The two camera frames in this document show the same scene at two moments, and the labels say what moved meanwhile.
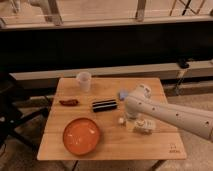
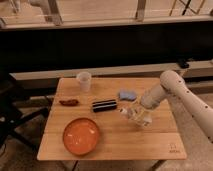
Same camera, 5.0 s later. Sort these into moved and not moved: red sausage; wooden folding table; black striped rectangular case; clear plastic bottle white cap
Moved: clear plastic bottle white cap
Not moved: black striped rectangular case; wooden folding table; red sausage
